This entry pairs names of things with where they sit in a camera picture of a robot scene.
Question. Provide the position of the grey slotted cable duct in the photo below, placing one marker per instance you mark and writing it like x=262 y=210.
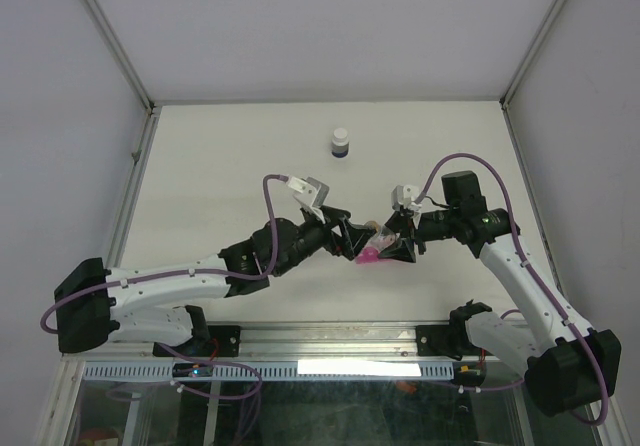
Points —
x=344 y=369

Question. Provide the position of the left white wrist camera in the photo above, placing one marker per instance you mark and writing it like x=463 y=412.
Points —
x=310 y=194

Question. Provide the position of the aluminium mounting rail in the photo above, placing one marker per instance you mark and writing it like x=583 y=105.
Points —
x=259 y=341

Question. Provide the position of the white capped blue bottle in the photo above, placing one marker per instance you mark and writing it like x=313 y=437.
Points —
x=340 y=143

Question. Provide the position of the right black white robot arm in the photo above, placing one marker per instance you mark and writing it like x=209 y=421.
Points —
x=564 y=361

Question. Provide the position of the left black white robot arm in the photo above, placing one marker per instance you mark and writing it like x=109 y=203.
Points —
x=95 y=305

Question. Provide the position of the aluminium frame post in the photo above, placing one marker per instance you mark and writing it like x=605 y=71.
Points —
x=116 y=49
x=540 y=36

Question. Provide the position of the left aluminium frame post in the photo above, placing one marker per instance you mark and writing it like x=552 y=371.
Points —
x=116 y=49

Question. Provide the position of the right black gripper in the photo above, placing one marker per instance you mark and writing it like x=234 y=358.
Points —
x=401 y=223

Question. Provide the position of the pink pill organizer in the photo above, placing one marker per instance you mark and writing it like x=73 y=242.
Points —
x=370 y=255

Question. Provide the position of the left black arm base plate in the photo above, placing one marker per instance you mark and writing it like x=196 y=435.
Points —
x=219 y=341

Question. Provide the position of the clear pill bottle orange cap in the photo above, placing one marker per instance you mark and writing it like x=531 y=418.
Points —
x=382 y=238

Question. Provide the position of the right aluminium frame post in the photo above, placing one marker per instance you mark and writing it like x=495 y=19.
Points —
x=540 y=36

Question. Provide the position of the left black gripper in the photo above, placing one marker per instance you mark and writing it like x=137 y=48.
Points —
x=353 y=236

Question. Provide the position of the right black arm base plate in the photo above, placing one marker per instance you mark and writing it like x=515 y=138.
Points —
x=441 y=340

